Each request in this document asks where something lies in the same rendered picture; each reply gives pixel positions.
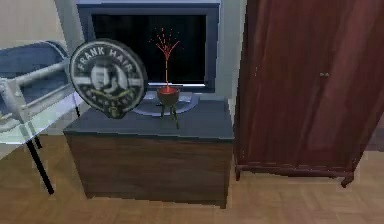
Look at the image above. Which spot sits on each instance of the red brown wooden wardrobe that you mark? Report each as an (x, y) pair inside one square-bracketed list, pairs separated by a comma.
[(310, 86)]

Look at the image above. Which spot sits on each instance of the glass table with black legs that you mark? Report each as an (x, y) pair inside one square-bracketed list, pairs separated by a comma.
[(36, 126)]

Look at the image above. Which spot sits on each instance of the red plant in red pot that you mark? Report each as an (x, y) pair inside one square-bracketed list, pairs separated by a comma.
[(167, 95)]

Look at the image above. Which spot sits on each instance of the grey framed television set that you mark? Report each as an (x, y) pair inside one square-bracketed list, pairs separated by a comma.
[(150, 46)]

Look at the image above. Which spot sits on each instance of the round black printed sign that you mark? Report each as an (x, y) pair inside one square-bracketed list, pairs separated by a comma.
[(107, 78)]

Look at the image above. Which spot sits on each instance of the dark wooden tv cabinet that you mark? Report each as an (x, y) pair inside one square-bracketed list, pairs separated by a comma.
[(156, 163)]

